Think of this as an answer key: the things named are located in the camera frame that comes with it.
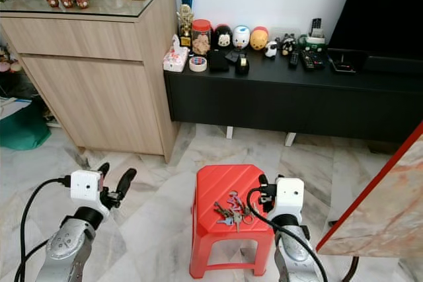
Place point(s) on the bunch of keys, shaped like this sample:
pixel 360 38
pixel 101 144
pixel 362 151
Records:
pixel 231 212

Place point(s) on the green bag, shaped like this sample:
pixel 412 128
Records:
pixel 23 130

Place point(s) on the small white panda figure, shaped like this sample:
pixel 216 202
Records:
pixel 271 49

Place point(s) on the red-edged marble table top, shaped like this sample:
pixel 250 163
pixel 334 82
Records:
pixel 383 203

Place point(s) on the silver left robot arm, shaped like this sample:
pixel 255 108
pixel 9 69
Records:
pixel 63 249

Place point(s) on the black round plush toy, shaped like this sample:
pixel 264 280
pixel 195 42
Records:
pixel 222 37

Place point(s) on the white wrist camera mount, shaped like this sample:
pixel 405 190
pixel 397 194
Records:
pixel 84 186
pixel 289 195

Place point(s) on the black pouch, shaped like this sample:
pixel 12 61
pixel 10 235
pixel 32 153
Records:
pixel 217 61

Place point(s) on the small gold trophy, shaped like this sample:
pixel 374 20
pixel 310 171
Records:
pixel 185 23

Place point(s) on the red-lidded snack jar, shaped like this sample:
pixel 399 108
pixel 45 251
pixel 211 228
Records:
pixel 201 39

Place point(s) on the black tape dispenser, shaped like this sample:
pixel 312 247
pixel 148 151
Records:
pixel 242 64

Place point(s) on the black set-top box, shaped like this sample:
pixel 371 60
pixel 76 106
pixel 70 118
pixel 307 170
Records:
pixel 347 61

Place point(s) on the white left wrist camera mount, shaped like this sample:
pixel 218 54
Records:
pixel 84 186

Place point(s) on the white round plush toy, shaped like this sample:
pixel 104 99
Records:
pixel 241 36

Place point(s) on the green holder with remote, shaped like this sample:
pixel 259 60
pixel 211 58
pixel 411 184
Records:
pixel 313 40

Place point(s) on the small black animal figure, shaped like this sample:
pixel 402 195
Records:
pixel 287 44

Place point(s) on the black low tv console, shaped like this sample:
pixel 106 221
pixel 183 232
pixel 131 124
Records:
pixel 291 100

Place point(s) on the light wooden cabinet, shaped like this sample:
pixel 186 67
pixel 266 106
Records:
pixel 99 84

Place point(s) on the wide black remote control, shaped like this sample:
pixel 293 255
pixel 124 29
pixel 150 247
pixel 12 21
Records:
pixel 312 61

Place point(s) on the white and pink tissue box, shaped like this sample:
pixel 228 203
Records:
pixel 176 59

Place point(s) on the slim black remote control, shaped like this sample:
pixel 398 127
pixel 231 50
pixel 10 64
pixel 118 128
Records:
pixel 293 59

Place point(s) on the red plastic stool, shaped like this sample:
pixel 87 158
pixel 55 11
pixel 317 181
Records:
pixel 228 179

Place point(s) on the yellow round plush toy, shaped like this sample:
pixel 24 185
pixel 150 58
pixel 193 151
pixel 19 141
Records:
pixel 259 38

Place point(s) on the white tape roll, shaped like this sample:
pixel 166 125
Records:
pixel 197 63

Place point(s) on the black television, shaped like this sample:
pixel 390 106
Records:
pixel 383 8

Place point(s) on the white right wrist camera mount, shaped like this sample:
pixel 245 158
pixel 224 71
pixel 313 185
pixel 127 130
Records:
pixel 289 195

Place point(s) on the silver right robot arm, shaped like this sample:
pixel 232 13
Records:
pixel 294 255

